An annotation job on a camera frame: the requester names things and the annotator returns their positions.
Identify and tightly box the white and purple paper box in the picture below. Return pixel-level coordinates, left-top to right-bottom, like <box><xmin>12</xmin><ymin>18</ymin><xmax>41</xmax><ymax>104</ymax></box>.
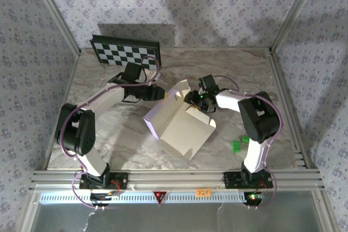
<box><xmin>143</xmin><ymin>79</ymin><xmax>217</xmax><ymax>161</ymax></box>

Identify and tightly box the black white checkerboard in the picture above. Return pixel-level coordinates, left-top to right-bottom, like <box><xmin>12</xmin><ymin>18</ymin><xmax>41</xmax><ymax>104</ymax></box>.
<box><xmin>89</xmin><ymin>34</ymin><xmax>163</xmax><ymax>71</ymax></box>

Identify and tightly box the red triangle sticker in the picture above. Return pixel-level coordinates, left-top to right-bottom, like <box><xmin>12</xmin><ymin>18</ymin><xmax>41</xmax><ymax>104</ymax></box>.
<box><xmin>152</xmin><ymin>190</ymin><xmax>169</xmax><ymax>205</ymax></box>

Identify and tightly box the black right controller board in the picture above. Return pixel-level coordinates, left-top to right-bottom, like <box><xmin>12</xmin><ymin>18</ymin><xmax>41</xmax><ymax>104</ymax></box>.
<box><xmin>244</xmin><ymin>191</ymin><xmax>266</xmax><ymax>207</ymax></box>

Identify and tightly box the black controller board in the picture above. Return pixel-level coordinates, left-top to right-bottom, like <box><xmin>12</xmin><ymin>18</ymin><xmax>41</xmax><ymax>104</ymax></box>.
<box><xmin>90</xmin><ymin>192</ymin><xmax>120</xmax><ymax>207</ymax></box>
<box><xmin>244</xmin><ymin>191</ymin><xmax>266</xmax><ymax>207</ymax></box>

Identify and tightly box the black left controller board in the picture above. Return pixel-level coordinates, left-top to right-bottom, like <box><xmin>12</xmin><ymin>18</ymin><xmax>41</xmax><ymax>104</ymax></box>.
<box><xmin>90</xmin><ymin>192</ymin><xmax>120</xmax><ymax>207</ymax></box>

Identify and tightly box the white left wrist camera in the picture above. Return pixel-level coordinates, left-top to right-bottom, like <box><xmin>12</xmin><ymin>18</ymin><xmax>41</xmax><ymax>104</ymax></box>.
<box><xmin>140</xmin><ymin>68</ymin><xmax>154</xmax><ymax>82</ymax></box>

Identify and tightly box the aluminium table side rail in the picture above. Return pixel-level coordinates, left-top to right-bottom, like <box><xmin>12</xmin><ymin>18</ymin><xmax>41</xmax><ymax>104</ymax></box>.
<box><xmin>42</xmin><ymin>51</ymin><xmax>81</xmax><ymax>172</ymax></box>
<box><xmin>268</xmin><ymin>48</ymin><xmax>319</xmax><ymax>170</ymax></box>

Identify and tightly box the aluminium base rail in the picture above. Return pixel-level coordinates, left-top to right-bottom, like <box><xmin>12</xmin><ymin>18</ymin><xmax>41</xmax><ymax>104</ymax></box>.
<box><xmin>29</xmin><ymin>168</ymin><xmax>326</xmax><ymax>192</ymax></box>

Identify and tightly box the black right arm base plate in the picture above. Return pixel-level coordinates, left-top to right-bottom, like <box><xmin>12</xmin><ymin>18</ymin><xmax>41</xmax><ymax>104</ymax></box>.
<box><xmin>223</xmin><ymin>171</ymin><xmax>274</xmax><ymax>189</ymax></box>

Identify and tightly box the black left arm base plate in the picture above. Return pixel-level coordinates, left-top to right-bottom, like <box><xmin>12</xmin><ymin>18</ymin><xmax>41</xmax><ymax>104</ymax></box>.
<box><xmin>78</xmin><ymin>171</ymin><xmax>129</xmax><ymax>191</ymax></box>

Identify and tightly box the white slotted cable duct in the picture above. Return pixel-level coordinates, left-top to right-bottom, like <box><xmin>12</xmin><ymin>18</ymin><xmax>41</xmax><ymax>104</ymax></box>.
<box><xmin>40</xmin><ymin>191</ymin><xmax>266</xmax><ymax>204</ymax></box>

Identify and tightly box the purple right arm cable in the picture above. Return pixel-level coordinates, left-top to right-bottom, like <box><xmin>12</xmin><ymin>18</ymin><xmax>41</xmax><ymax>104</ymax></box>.
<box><xmin>214</xmin><ymin>75</ymin><xmax>283</xmax><ymax>211</ymax></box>

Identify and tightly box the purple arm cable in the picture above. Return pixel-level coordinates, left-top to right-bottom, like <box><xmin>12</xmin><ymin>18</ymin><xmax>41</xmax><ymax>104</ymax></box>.
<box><xmin>58</xmin><ymin>55</ymin><xmax>161</xmax><ymax>211</ymax></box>
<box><xmin>214</xmin><ymin>75</ymin><xmax>283</xmax><ymax>211</ymax></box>

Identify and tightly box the aluminium frame post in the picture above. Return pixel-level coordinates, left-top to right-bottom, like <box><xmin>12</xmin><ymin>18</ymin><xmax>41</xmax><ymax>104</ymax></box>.
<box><xmin>27</xmin><ymin>0</ymin><xmax>82</xmax><ymax>55</ymax></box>
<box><xmin>269</xmin><ymin>0</ymin><xmax>321</xmax><ymax>53</ymax></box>

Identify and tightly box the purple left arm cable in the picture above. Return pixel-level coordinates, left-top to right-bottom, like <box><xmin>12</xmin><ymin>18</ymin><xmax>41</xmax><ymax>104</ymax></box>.
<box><xmin>58</xmin><ymin>55</ymin><xmax>161</xmax><ymax>211</ymax></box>

